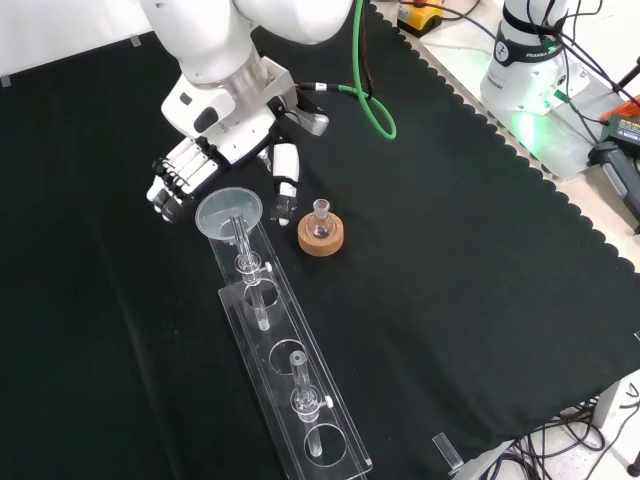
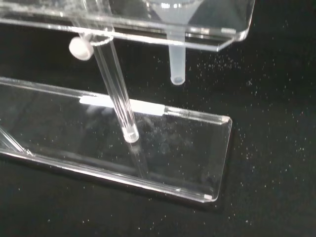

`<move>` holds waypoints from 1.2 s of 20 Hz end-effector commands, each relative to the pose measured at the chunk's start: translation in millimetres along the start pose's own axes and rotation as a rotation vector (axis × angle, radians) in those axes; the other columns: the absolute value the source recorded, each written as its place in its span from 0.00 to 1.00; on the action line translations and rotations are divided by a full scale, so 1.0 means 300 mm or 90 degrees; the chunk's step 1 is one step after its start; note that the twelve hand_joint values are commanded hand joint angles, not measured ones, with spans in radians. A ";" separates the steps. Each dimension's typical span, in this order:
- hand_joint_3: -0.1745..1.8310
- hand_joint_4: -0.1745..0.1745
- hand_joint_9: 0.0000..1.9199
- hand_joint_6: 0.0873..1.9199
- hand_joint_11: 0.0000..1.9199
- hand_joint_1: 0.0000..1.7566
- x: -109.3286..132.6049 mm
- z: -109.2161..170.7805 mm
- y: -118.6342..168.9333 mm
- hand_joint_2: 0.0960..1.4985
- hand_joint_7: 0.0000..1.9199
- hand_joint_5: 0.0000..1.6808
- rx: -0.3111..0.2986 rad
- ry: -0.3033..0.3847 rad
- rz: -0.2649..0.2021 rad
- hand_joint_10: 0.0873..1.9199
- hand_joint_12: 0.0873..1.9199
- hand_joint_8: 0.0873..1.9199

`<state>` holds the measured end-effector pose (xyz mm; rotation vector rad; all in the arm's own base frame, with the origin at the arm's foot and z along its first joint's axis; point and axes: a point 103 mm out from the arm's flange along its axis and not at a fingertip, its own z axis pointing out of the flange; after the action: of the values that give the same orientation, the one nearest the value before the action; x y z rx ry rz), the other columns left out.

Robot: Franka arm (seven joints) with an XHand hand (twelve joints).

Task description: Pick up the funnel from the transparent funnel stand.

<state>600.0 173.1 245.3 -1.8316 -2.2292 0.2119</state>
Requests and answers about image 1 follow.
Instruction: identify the black floor cable bundle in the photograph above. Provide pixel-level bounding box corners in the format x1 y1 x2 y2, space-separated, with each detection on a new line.
492 382 640 480

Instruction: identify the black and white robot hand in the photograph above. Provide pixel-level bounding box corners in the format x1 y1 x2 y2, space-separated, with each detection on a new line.
145 77 302 227

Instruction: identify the black and orange power adapter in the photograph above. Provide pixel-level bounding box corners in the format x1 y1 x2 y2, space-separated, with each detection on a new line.
599 96 640 152

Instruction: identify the small round-bottom glass flask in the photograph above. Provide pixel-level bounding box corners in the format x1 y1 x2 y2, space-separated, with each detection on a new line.
305 197 336 241

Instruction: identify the black bench cloth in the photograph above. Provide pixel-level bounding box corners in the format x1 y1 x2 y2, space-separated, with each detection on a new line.
0 0 640 480

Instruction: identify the black cable with connector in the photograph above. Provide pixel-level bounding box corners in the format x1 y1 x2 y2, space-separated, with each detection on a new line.
293 80 362 97

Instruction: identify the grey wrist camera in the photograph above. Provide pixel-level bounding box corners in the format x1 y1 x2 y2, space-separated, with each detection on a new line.
293 105 331 137

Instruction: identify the black stop button cable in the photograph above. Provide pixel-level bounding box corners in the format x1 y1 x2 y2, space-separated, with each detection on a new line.
439 0 503 47

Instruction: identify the yellow stop button box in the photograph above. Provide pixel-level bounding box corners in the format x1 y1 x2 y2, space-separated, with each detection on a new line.
396 0 446 37

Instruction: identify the brown cork ring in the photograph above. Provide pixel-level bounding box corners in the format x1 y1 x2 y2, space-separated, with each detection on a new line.
296 211 347 258

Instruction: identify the clear plastic cloth clip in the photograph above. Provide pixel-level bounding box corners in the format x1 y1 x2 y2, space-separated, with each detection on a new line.
431 433 464 477

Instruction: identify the green cable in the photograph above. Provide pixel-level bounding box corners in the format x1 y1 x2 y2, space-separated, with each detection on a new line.
351 0 398 141

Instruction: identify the black box device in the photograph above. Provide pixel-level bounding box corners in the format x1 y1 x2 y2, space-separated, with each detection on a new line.
587 140 640 222

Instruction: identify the clear acrylic funnel stand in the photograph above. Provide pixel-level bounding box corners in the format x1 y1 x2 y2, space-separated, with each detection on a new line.
202 212 374 480

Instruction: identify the grey metal base plate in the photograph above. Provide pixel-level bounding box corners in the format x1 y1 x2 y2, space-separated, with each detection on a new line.
478 63 623 180

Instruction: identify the clear plastic funnel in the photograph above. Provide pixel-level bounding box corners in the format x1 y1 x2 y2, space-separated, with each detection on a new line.
194 186 265 246

